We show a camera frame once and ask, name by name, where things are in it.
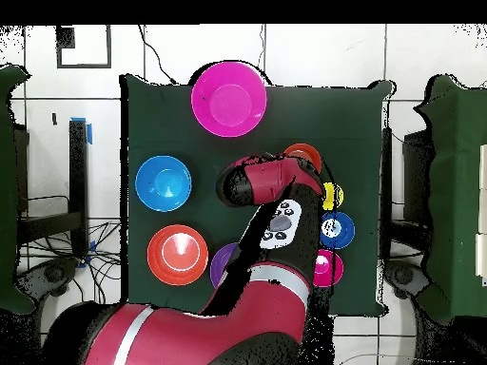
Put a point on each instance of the small orange bowl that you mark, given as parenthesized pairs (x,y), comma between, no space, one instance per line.
(304,150)

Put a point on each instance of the light blue bowl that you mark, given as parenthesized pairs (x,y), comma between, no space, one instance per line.
(163,183)

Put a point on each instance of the large orange bowl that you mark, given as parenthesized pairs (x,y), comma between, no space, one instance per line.
(177,254)

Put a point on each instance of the yellow cup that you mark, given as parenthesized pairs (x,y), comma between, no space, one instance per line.
(329,195)

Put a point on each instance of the large pink bowl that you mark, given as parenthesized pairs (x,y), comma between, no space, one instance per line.
(228,99)

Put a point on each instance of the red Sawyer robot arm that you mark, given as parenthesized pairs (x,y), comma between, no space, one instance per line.
(228,334)

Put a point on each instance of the purple bowl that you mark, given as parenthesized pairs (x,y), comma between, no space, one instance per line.
(220,266)

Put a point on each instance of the small dark blue bowl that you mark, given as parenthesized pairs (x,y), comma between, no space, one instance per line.
(345,232)

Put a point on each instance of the small crimson bowl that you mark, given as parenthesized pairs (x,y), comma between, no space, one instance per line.
(327,272)

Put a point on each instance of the dark green tablecloth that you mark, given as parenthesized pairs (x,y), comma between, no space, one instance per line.
(342,114)

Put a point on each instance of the blue tape strip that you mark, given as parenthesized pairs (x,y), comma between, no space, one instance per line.
(89,135)

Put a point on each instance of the black caster base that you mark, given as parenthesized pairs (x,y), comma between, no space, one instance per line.
(403,275)
(53,273)

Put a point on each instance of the green cloth covered table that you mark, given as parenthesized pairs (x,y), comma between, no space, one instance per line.
(456,190)
(11,190)

